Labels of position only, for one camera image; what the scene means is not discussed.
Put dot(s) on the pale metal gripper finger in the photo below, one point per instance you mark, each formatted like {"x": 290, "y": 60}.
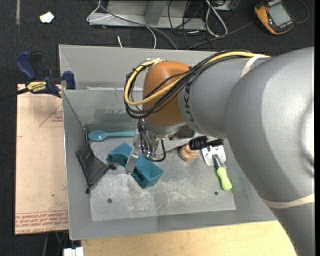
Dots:
{"x": 131, "y": 162}

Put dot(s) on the teal arched block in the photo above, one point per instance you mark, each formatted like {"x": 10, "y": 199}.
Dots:
{"x": 148, "y": 172}

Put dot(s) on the tan striped round object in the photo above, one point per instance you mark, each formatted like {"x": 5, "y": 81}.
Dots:
{"x": 188, "y": 153}

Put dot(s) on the teal plastic spoon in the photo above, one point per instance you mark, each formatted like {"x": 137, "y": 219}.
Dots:
{"x": 100, "y": 135}

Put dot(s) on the grey metal bin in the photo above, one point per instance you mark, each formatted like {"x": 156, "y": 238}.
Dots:
{"x": 175, "y": 200}

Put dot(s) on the brown cardboard board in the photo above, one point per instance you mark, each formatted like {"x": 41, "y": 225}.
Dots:
{"x": 37, "y": 162}

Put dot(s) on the black cylinder on white bracket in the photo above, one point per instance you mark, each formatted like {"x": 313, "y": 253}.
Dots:
{"x": 200, "y": 143}

